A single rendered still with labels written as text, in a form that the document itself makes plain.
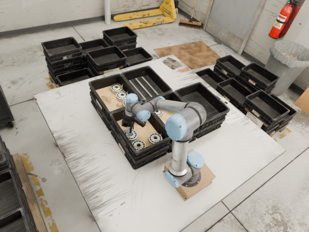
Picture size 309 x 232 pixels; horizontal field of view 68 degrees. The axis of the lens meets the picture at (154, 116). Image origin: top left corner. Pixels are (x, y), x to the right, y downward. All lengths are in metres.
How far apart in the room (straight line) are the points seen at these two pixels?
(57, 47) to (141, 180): 2.19
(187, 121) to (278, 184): 2.05
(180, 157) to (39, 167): 1.73
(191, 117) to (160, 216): 0.75
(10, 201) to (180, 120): 1.49
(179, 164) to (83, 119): 1.01
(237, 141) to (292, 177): 1.19
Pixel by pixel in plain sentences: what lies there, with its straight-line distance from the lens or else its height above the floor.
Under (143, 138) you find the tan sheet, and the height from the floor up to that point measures 0.83.
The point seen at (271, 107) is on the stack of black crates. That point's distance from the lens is 2.99.
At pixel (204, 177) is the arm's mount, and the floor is 0.79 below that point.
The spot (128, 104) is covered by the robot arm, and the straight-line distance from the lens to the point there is 1.47.
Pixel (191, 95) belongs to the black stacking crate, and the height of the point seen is 0.83.
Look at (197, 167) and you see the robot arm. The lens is 1.45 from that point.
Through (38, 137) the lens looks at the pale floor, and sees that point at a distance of 2.89.
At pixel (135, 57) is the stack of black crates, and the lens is 3.32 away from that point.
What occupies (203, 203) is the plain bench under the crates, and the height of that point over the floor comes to 0.70.
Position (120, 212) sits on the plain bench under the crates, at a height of 0.70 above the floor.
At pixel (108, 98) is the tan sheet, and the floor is 0.83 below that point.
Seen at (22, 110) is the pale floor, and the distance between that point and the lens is 3.23.
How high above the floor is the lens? 2.19
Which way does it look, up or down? 47 degrees down
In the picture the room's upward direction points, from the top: 10 degrees clockwise
